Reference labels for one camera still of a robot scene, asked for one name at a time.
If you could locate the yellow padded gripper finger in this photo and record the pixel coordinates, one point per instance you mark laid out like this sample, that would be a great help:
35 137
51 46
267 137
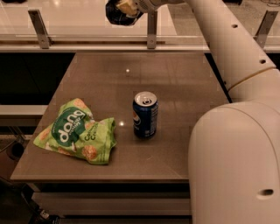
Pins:
127 7

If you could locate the blue chip bag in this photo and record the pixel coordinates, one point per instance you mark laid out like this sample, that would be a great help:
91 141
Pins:
116 17

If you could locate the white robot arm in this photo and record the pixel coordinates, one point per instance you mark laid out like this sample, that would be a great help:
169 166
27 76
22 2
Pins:
234 150

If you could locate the green chip bag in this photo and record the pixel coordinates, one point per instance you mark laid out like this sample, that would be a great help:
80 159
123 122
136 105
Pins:
76 133

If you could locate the blue Pepsi soda can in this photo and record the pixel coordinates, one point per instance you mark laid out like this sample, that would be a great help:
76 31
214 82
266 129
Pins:
145 114

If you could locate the middle metal railing bracket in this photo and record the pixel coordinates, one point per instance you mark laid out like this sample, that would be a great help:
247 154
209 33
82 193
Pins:
152 24

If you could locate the metal railing bracket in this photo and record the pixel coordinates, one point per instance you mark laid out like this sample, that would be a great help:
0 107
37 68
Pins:
38 24
152 24
264 27

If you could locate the left metal railing bracket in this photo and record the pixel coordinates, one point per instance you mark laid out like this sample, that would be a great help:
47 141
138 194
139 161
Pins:
38 24

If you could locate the right metal railing bracket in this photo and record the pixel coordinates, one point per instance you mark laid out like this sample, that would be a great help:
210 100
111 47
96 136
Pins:
264 27

